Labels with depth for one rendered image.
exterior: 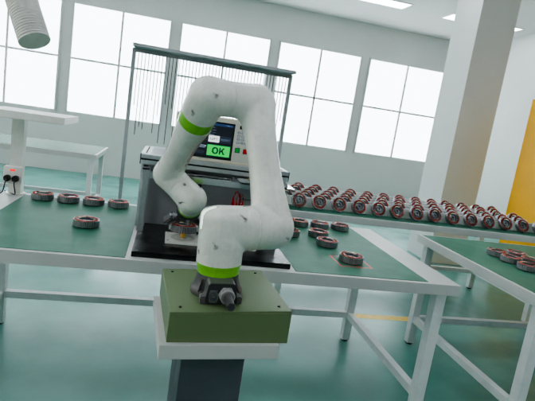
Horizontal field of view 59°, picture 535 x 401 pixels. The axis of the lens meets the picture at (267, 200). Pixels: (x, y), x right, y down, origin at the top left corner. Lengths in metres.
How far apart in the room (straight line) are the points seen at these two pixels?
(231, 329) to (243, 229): 0.27
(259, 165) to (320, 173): 7.53
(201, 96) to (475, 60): 4.64
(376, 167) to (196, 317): 8.22
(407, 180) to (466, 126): 4.04
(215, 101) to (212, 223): 0.37
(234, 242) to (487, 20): 4.94
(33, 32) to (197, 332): 2.01
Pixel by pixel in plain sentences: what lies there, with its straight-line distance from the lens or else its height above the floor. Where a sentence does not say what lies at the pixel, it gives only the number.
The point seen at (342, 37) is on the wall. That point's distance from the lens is 9.04.
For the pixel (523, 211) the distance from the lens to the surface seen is 5.46.
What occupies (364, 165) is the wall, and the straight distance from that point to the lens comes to 9.22.
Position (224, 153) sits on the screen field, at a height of 1.16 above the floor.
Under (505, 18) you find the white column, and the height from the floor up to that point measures 2.78.
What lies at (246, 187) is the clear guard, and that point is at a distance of 1.97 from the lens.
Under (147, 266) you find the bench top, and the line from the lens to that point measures 1.88.
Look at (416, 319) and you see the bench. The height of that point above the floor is 0.20.
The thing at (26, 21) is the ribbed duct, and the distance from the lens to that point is 2.91.
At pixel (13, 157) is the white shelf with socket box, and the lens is 2.84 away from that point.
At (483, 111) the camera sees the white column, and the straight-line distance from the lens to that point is 5.87.
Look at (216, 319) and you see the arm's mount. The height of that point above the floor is 0.81.
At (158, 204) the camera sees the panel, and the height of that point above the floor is 0.86.
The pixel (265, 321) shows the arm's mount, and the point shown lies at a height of 0.81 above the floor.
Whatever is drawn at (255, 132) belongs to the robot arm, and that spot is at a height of 1.30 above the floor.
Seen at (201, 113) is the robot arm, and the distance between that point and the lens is 1.44.
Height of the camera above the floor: 1.34
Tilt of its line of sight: 10 degrees down
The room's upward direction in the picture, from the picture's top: 9 degrees clockwise
